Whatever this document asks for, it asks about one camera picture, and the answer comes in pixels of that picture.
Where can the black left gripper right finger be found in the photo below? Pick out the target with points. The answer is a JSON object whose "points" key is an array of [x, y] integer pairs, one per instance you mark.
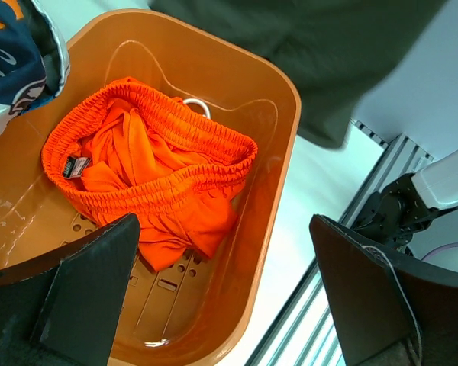
{"points": [[388, 308]]}

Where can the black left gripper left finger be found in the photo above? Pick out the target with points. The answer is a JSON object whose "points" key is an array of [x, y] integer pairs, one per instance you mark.
{"points": [[63, 307]]}

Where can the bright orange shorts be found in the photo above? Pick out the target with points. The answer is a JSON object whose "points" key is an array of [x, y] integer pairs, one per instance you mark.
{"points": [[130, 149]]}

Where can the beige hanger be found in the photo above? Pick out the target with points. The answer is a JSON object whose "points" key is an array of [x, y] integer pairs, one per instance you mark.
{"points": [[206, 111]]}

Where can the olive green shorts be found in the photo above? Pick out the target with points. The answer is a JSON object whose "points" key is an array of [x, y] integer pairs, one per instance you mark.
{"points": [[334, 51]]}

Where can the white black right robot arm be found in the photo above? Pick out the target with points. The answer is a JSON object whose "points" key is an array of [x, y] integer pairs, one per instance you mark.
{"points": [[410, 203]]}

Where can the blue orange patterned shorts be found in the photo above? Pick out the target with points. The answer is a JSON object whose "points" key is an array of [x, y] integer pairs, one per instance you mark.
{"points": [[34, 60]]}

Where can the aluminium frame rail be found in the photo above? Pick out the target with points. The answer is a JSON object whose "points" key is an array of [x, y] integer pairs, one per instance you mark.
{"points": [[303, 332]]}

